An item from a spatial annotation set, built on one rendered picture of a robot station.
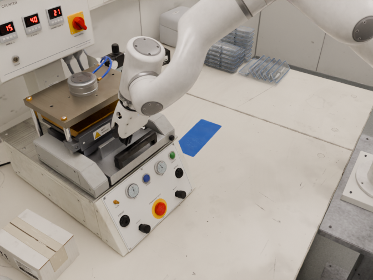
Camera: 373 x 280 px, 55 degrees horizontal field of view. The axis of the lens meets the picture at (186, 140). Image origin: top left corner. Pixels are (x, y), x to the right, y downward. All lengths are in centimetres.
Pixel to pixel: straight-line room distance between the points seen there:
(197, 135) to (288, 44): 217
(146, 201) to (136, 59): 46
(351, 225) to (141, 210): 63
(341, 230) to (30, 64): 102
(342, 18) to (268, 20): 271
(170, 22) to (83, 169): 120
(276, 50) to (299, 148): 217
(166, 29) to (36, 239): 133
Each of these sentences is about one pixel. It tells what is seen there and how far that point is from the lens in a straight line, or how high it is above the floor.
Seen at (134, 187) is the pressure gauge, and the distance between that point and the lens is 101.
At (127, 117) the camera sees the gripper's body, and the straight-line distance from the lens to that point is 88.
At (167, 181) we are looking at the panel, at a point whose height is 84.
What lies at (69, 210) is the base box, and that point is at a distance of 116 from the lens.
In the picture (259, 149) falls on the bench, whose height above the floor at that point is 75.
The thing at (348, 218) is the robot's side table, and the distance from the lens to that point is 124.
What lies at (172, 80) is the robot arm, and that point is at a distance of 72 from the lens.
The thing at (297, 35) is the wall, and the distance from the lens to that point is 341.
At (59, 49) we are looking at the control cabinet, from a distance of 114.
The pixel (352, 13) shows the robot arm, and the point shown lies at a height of 140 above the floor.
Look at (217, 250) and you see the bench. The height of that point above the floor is 75.
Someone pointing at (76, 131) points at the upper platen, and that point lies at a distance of 98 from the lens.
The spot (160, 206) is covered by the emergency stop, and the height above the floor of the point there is 80.
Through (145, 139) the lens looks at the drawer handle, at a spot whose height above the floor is 101.
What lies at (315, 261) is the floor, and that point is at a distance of 204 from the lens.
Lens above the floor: 163
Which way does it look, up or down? 39 degrees down
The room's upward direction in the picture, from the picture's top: straight up
